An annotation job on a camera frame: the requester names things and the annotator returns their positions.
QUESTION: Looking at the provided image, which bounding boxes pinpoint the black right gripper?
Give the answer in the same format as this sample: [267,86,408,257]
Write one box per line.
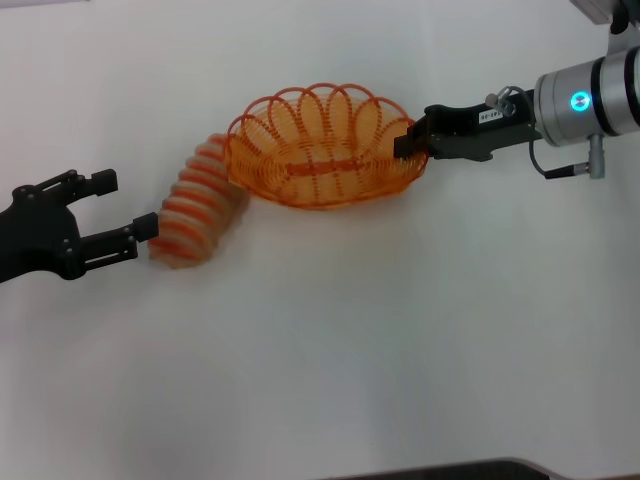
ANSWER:
[393,89,544,163]

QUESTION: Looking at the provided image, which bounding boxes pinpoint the dark rounded robot base edge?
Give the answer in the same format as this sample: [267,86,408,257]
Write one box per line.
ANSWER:
[324,456,567,480]

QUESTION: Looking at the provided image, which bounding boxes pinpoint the orange woven plastic basket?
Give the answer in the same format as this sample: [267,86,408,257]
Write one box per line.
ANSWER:
[226,82,431,211]

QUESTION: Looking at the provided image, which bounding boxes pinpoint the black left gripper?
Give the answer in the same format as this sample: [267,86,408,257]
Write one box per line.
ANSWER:
[0,168,161,284]

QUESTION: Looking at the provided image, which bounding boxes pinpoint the striped toy bread loaf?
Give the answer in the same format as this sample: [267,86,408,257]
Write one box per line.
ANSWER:
[147,131,252,272]

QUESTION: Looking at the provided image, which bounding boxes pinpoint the silver plug on right gripper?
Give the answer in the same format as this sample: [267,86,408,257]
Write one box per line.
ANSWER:
[486,86,519,117]

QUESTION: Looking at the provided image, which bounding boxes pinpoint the grey right arm cable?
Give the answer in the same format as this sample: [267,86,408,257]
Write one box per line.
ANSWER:
[528,138,593,181]

